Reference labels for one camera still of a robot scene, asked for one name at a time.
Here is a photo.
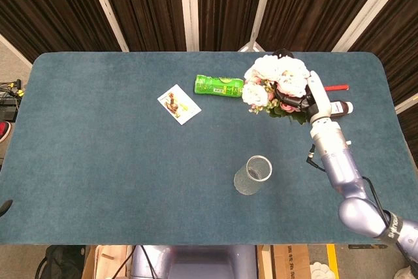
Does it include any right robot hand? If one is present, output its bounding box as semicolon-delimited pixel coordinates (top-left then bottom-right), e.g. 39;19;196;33
276;70;332;123

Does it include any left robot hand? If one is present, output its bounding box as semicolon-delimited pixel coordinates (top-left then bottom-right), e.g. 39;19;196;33
0;199;14;218

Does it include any pink artificial flower bouquet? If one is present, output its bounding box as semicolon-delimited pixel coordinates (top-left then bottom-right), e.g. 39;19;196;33
241;55;315;126

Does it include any teal carpeted table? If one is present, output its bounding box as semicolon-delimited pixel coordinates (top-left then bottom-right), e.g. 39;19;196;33
0;51;411;246

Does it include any brown medicine bottle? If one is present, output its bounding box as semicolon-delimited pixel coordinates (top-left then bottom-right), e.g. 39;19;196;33
329;101;355;119

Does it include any black and white plush toy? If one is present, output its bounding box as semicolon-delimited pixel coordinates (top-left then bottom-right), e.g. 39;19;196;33
272;48;295;60

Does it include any red shoe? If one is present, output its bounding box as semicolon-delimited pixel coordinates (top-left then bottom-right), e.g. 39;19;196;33
0;121;12;143

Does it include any black bag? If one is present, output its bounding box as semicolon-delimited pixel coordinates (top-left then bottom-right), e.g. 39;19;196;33
35;245;88;279

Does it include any dark brown curtain panel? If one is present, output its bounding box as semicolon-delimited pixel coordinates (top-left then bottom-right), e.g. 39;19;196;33
257;0;393;54
197;0;269;52
348;0;418;149
0;0;122;63
93;0;189;52

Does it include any green plastic drink bottle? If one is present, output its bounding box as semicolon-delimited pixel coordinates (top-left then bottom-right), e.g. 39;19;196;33
194;74;246;98

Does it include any light wooden crate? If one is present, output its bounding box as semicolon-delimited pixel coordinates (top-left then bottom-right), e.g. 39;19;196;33
80;245;133;279

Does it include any small picture card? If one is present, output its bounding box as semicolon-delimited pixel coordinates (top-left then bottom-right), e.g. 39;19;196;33
157;84;202;126

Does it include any brown cardboard box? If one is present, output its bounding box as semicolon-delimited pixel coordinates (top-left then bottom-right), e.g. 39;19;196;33
257;245;312;279

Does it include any purple robot torso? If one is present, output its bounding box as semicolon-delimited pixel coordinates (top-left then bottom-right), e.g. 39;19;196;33
130;245;259;279

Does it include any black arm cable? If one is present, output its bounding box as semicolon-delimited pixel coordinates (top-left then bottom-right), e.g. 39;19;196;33
306;151;393;225

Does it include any white partition frame post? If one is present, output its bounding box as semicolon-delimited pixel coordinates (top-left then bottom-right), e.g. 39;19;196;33
331;0;402;53
250;0;279;43
178;0;201;52
82;0;130;53

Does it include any black power strip with cables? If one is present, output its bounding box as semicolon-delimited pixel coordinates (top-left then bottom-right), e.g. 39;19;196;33
0;78;24;120

